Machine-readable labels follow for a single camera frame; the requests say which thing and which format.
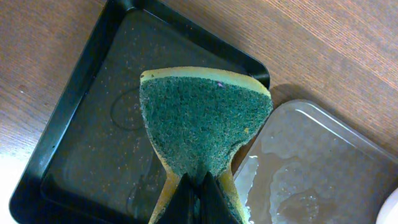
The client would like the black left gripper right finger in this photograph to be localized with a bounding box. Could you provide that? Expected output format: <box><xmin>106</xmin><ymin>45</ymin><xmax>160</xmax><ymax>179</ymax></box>
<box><xmin>200</xmin><ymin>172</ymin><xmax>238</xmax><ymax>224</ymax></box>

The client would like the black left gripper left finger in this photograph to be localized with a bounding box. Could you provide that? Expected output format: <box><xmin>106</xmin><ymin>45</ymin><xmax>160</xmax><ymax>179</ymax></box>
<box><xmin>156</xmin><ymin>174</ymin><xmax>196</xmax><ymax>224</ymax></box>

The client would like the green yellow sponge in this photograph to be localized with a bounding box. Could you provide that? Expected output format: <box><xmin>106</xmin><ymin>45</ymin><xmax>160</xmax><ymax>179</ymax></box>
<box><xmin>139</xmin><ymin>67</ymin><xmax>273</xmax><ymax>223</ymax></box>

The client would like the white plate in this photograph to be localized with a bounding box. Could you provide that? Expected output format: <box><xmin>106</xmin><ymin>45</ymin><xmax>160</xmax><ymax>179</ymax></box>
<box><xmin>376</xmin><ymin>189</ymin><xmax>398</xmax><ymax>224</ymax></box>

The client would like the brown serving tray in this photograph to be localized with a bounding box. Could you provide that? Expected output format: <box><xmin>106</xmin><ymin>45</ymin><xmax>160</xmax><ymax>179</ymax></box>
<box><xmin>234</xmin><ymin>100</ymin><xmax>397</xmax><ymax>223</ymax></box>

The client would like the black rectangular tray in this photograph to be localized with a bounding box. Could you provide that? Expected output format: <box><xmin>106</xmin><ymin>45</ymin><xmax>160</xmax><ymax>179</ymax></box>
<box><xmin>9</xmin><ymin>1</ymin><xmax>270</xmax><ymax>223</ymax></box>

